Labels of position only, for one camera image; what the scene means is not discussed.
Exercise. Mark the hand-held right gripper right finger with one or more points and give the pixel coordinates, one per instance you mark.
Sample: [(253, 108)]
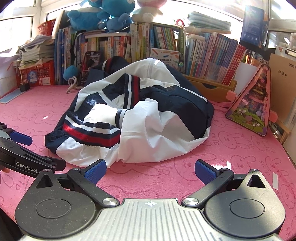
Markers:
[(204, 172)]

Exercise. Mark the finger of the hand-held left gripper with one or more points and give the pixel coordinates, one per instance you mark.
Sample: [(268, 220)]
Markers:
[(57, 165), (22, 138)]

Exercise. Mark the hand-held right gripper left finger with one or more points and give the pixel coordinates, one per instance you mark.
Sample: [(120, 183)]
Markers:
[(96, 171)]

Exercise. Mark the navy and white jacket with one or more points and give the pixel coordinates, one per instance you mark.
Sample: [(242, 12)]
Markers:
[(173, 102)]

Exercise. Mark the person's left hand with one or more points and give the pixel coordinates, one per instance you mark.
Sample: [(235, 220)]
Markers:
[(4, 171)]

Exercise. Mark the pink rabbit print mat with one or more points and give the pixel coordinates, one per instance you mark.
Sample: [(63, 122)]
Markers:
[(231, 148)]

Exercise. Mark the light blue flat pad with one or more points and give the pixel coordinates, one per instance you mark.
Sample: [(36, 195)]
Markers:
[(12, 97)]

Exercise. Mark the small black box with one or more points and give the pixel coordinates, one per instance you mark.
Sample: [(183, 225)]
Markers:
[(25, 87)]

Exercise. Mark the white paper bag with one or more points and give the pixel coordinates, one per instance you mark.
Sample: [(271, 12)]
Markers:
[(9, 74)]

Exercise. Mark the red plastic crate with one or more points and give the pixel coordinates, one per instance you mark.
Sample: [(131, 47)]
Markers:
[(39, 74)]

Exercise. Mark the white plastic strip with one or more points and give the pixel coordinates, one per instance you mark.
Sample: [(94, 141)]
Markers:
[(275, 180)]

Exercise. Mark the pink triangular miniature house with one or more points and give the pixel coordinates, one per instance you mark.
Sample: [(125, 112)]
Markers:
[(252, 109)]

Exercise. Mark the blue plush ball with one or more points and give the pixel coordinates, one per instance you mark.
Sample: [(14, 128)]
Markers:
[(70, 72)]

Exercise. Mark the wooden drawer organiser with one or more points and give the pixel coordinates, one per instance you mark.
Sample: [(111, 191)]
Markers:
[(208, 89)]

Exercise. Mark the wooden rack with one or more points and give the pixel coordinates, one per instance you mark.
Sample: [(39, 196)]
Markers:
[(283, 134)]

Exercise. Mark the stack of papers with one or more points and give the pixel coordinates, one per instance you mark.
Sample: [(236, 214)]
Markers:
[(37, 49)]

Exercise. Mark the clear plastic box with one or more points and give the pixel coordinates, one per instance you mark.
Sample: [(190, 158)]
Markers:
[(216, 70)]

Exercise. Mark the black smartphone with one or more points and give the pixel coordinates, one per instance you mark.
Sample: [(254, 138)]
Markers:
[(91, 60)]

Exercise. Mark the white card sheet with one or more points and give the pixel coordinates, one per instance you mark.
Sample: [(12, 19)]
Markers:
[(245, 74)]

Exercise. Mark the red plastic basket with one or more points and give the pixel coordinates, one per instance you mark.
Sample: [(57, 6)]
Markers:
[(47, 27)]

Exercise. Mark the brown cardboard notebook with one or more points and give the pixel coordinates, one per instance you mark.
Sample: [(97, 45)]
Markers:
[(283, 88)]

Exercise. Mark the white pencil print box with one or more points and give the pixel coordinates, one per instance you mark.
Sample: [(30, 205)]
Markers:
[(164, 58)]

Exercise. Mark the row of tall books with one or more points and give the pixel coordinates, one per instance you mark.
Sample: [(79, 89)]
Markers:
[(108, 46)]

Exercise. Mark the blue whale plush toy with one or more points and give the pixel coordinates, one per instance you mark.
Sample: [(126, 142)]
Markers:
[(83, 20)]

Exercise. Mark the row of green yellow books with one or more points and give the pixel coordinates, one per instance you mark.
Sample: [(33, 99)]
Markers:
[(143, 39)]

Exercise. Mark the stack of light green sheets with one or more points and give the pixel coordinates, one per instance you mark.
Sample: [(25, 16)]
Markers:
[(208, 22)]

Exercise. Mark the dark blue poster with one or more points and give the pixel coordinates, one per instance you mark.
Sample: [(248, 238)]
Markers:
[(252, 25)]

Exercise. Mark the white and pink plush toy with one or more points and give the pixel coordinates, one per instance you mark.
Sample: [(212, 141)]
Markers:
[(148, 11)]

